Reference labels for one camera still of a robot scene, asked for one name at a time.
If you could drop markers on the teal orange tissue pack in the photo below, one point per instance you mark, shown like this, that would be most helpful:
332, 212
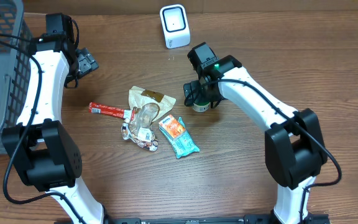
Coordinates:
176, 133

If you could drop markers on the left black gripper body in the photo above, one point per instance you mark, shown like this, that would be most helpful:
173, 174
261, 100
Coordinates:
86, 61

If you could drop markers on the beige dog bone treat bag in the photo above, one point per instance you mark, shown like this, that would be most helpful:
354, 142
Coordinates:
146, 106

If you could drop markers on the grey plastic mesh basket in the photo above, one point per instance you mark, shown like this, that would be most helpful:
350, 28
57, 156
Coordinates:
14, 65

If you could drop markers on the red snack stick packet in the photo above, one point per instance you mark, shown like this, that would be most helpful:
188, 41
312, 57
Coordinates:
111, 111

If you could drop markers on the white barcode scanner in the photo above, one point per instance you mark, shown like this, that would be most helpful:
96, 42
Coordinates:
175, 26

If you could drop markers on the small green lidded jar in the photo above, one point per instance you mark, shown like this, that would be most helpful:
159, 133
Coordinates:
201, 106

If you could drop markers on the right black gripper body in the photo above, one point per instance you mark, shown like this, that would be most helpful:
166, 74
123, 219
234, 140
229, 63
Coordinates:
190, 94

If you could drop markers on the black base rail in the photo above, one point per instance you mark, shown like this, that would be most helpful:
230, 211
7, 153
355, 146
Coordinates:
191, 221

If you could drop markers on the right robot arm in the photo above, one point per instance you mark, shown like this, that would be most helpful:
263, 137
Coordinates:
293, 139

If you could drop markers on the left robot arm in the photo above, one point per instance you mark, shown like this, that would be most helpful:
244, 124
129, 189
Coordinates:
40, 149

